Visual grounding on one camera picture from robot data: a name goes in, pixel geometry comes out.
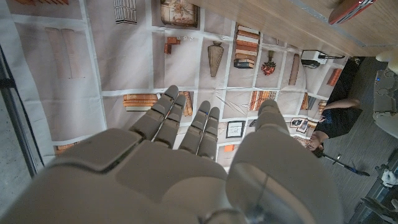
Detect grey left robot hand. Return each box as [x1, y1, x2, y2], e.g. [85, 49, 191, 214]
[372, 67, 398, 124]

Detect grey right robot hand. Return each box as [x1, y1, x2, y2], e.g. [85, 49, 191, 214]
[0, 84, 345, 224]

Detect person in black clothes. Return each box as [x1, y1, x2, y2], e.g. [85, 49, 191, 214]
[304, 57, 364, 158]

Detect wooden table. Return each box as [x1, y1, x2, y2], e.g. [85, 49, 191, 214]
[289, 0, 398, 47]

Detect black rod with blue grip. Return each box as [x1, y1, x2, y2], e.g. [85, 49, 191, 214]
[322, 153, 371, 177]

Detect white power strip black plugs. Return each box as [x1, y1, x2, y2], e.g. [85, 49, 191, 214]
[300, 49, 346, 69]

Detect printed bookshelf backdrop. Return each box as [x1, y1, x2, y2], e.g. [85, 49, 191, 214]
[0, 0, 349, 166]

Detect black backdrop stand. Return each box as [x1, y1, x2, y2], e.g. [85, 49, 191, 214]
[0, 43, 44, 178]

